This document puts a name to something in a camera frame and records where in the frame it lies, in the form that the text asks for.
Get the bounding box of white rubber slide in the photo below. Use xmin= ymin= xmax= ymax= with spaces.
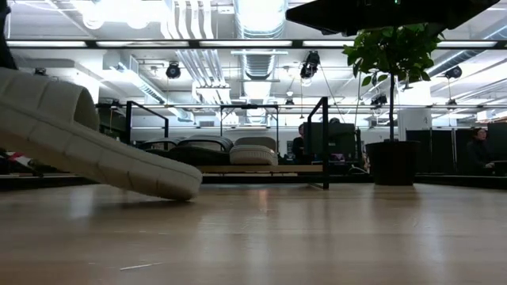
xmin=229 ymin=136 xmax=279 ymax=166
xmin=0 ymin=66 xmax=204 ymax=201

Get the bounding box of black monitor back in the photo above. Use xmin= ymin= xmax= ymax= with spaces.
xmin=303 ymin=122 xmax=357 ymax=165

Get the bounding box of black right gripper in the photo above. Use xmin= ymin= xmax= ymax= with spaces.
xmin=285 ymin=0 xmax=501 ymax=36

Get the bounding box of person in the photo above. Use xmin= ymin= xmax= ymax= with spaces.
xmin=466 ymin=127 xmax=496 ymax=176
xmin=292 ymin=123 xmax=307 ymax=165

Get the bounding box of wooden shelf black metal frame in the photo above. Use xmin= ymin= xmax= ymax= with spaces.
xmin=125 ymin=97 xmax=330 ymax=190

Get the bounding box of dark grey rubber slide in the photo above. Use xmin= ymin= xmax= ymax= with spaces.
xmin=170 ymin=134 xmax=234 ymax=166
xmin=138 ymin=137 xmax=187 ymax=162

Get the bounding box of green potted plant black pot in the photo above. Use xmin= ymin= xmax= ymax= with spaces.
xmin=342 ymin=23 xmax=444 ymax=186

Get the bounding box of black partition wall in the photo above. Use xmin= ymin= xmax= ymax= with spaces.
xmin=406 ymin=122 xmax=507 ymax=177

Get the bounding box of silver ceiling air duct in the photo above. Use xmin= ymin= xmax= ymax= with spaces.
xmin=233 ymin=0 xmax=289 ymax=80

